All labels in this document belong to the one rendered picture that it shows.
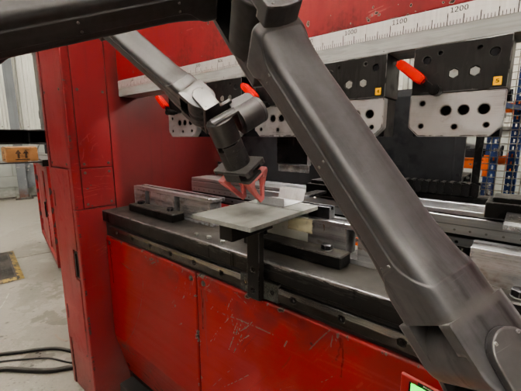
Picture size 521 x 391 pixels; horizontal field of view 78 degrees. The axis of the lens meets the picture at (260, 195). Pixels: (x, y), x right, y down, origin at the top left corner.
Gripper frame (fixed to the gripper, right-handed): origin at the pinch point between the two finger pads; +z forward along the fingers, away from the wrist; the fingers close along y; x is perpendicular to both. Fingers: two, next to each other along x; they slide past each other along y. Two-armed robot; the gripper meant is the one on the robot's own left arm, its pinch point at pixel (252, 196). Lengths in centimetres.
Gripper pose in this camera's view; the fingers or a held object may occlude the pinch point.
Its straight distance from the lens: 74.4
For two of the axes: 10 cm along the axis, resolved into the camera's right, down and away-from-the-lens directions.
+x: -5.6, 6.1, -5.6
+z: 3.3, 7.8, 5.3
